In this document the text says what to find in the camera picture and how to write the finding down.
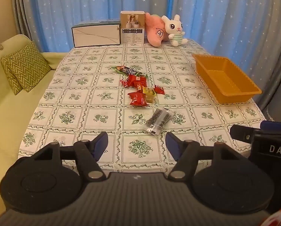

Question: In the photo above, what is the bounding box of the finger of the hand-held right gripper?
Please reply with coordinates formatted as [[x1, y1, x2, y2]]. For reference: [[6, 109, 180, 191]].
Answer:
[[260, 121, 281, 131], [230, 124, 256, 144]]

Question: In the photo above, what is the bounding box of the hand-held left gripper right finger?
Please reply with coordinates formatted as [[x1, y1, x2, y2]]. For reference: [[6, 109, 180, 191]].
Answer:
[[165, 131, 248, 182]]

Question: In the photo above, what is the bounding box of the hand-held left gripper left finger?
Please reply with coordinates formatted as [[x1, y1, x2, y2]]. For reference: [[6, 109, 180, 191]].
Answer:
[[33, 131, 108, 182]]

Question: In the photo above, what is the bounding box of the orange plastic basket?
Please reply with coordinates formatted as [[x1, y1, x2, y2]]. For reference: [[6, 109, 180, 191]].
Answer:
[[192, 54, 262, 104]]

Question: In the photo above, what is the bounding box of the yellow candy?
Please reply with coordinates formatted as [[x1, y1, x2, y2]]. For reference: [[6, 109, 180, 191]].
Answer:
[[142, 86, 157, 95]]

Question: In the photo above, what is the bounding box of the clear packet with dark print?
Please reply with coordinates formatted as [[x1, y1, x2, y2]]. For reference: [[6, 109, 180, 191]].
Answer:
[[144, 106, 173, 136]]

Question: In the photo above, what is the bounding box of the floral tablecloth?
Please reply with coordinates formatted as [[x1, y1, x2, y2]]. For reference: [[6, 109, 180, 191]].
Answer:
[[18, 38, 267, 177]]

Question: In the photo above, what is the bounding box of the red snack packet yellow print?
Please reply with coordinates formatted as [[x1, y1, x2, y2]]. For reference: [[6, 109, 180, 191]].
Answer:
[[127, 91, 148, 107]]

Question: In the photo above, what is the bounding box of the red white patterned clothing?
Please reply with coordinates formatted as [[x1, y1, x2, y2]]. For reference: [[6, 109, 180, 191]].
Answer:
[[261, 207, 281, 226]]

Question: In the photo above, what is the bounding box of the red packet with white print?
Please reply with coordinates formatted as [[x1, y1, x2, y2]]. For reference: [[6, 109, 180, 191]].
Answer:
[[126, 75, 147, 88]]

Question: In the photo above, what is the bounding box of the green and blue snack packet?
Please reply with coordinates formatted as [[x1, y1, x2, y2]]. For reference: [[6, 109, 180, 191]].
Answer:
[[111, 65, 143, 76]]

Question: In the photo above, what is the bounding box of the light green sofa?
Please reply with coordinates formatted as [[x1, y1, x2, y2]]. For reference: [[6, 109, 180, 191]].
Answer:
[[0, 34, 68, 226]]

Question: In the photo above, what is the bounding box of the green chevron pillow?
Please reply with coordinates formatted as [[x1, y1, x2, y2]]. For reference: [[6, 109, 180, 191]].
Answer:
[[4, 68, 23, 95], [0, 40, 52, 92]]

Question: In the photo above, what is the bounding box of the white box with dark trim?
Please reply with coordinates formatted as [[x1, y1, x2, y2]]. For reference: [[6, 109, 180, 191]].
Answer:
[[71, 20, 121, 48]]

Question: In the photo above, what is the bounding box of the pink plush toy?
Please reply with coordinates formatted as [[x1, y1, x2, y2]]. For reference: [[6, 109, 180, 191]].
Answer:
[[145, 13, 166, 47]]

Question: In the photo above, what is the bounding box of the white rabbit plush toy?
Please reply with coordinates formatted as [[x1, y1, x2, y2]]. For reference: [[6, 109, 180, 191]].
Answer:
[[161, 15, 188, 47]]

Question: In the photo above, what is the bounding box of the beige product box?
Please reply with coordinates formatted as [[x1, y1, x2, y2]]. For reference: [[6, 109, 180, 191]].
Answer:
[[120, 11, 146, 44]]

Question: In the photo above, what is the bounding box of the blue star curtain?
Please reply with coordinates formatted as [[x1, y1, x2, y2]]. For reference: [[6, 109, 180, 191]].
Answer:
[[10, 0, 281, 113]]

